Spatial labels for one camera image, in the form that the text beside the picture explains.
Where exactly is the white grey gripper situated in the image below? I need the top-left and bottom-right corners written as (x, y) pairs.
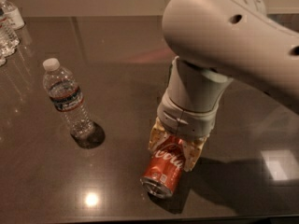
top-left (149, 56), bottom-right (233, 172)

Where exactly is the red Coca-Cola can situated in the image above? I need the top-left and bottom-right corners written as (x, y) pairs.
top-left (140, 136), bottom-right (185, 199)

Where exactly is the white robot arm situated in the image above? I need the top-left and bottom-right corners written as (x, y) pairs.
top-left (149, 0), bottom-right (299, 171)

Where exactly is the clear plastic water bottle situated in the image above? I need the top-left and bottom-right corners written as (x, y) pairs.
top-left (43, 58), bottom-right (94, 139)

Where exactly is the clear water bottle at edge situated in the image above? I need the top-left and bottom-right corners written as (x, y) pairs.
top-left (0, 8), bottom-right (20, 57)

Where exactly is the white-labelled bottle at back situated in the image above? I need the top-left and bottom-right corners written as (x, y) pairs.
top-left (0, 0), bottom-right (25, 30)

